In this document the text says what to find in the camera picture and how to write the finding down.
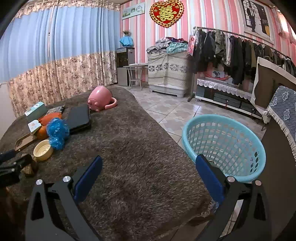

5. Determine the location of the brown trash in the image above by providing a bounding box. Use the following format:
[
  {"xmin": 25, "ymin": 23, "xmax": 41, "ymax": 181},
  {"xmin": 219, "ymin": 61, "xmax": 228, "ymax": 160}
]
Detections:
[{"xmin": 21, "ymin": 155, "xmax": 39, "ymax": 178}]

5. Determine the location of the cream round bowl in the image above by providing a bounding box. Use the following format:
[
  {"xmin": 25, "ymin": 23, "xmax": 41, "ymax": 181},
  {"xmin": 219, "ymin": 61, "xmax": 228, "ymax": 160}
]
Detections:
[{"xmin": 33, "ymin": 139, "xmax": 53, "ymax": 161}]

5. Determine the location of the orange snack bag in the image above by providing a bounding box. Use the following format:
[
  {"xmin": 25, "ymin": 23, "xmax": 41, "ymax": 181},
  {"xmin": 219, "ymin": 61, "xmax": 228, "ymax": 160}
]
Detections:
[{"xmin": 35, "ymin": 113, "xmax": 62, "ymax": 140}]

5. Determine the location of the small white card packet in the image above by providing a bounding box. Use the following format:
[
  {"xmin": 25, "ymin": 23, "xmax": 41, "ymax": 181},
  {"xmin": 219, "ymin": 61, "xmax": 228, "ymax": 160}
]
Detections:
[{"xmin": 28, "ymin": 120, "xmax": 42, "ymax": 135}]

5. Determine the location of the blue plastic bag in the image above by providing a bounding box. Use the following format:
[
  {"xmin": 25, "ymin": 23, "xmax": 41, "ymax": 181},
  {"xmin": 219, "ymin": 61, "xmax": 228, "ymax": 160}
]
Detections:
[{"xmin": 46, "ymin": 118, "xmax": 70, "ymax": 150}]

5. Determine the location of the patterned duck snack packet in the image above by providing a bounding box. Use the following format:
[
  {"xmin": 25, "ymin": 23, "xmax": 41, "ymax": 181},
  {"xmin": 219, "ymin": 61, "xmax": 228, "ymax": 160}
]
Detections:
[{"xmin": 46, "ymin": 105, "xmax": 65, "ymax": 114}]

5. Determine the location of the brown cardboard tray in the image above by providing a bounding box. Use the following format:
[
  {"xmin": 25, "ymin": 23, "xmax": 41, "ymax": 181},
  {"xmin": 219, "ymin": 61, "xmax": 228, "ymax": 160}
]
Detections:
[{"xmin": 14, "ymin": 133, "xmax": 37, "ymax": 152}]

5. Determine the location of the teal tissue box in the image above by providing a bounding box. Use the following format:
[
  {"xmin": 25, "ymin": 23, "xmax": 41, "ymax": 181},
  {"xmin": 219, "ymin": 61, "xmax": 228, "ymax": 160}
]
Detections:
[{"xmin": 25, "ymin": 101, "xmax": 47, "ymax": 123}]

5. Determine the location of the light blue plastic basket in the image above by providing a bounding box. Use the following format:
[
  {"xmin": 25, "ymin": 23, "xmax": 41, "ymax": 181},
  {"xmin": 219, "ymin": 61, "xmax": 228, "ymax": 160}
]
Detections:
[{"xmin": 182, "ymin": 114, "xmax": 266, "ymax": 183}]

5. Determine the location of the black notebook case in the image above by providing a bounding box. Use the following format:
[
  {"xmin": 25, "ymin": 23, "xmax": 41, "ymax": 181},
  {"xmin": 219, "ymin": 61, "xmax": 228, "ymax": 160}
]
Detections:
[{"xmin": 66, "ymin": 104, "xmax": 91, "ymax": 135}]

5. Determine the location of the brown shaggy table cover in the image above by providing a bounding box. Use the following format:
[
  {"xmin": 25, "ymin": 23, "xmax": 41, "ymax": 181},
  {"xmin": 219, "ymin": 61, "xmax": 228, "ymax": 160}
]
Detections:
[{"xmin": 1, "ymin": 86, "xmax": 212, "ymax": 240}]

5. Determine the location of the pink pig-shaped mug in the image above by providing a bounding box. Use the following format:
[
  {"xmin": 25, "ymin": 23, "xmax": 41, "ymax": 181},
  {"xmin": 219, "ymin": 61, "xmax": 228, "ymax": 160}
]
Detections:
[{"xmin": 87, "ymin": 86, "xmax": 117, "ymax": 112}]

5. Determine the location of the blue floral lace cloth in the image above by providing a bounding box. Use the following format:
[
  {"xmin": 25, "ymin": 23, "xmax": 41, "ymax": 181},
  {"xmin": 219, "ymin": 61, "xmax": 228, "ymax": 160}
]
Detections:
[{"xmin": 262, "ymin": 85, "xmax": 295, "ymax": 166}]

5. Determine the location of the blue and floral curtain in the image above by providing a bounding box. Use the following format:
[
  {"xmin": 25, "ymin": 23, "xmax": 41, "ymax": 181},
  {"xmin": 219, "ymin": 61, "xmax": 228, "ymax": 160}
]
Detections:
[{"xmin": 1, "ymin": 1, "xmax": 120, "ymax": 116}]

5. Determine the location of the low tv stand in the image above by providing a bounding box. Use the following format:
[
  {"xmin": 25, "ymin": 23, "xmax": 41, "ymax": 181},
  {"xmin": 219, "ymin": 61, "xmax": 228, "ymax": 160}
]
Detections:
[{"xmin": 195, "ymin": 78, "xmax": 262, "ymax": 120}]

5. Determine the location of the brown sofa chair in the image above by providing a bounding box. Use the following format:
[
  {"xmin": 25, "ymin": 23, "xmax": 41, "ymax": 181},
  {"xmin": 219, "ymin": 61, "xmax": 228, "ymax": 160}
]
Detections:
[{"xmin": 250, "ymin": 57, "xmax": 295, "ymax": 115}]

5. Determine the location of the small metal stool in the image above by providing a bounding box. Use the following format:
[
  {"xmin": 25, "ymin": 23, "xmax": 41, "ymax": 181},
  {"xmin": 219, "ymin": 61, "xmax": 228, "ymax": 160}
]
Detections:
[{"xmin": 124, "ymin": 63, "xmax": 148, "ymax": 90}]

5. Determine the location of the black water dispenser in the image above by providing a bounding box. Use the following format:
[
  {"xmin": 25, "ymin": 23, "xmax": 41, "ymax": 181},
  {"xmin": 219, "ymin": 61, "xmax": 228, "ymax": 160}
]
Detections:
[{"xmin": 116, "ymin": 47, "xmax": 135, "ymax": 86}]

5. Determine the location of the clothes rack with garments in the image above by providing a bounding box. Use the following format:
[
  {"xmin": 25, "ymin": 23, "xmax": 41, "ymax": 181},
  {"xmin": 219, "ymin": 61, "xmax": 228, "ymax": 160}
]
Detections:
[{"xmin": 187, "ymin": 26, "xmax": 296, "ymax": 103}]

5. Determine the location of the blue covered water bottle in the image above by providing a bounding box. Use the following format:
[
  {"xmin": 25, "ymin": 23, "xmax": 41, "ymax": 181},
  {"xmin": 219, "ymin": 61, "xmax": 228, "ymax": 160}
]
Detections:
[{"xmin": 119, "ymin": 30, "xmax": 134, "ymax": 47}]

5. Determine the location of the cabinet with patterned cloth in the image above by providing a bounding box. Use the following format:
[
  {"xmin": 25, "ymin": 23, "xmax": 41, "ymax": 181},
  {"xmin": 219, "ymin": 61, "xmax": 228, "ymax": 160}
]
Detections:
[{"xmin": 148, "ymin": 51, "xmax": 193, "ymax": 98}]

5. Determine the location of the pile of folded clothes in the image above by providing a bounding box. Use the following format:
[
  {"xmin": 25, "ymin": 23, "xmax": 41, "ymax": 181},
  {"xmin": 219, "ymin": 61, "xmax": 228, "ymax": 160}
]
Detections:
[{"xmin": 146, "ymin": 37, "xmax": 188, "ymax": 54}]

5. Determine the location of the framed wedding photo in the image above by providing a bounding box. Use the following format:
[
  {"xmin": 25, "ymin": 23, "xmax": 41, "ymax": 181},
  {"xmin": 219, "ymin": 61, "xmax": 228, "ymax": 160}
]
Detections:
[{"xmin": 239, "ymin": 0, "xmax": 274, "ymax": 44}]

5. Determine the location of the framed landscape picture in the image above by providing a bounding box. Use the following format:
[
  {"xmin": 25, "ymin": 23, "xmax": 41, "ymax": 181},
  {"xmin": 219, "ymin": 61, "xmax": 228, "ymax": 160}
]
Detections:
[{"xmin": 122, "ymin": 2, "xmax": 145, "ymax": 20}]

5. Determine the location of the red gold heart decoration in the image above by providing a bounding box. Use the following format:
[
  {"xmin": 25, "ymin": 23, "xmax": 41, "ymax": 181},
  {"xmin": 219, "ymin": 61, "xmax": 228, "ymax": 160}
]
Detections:
[{"xmin": 149, "ymin": 0, "xmax": 184, "ymax": 28}]

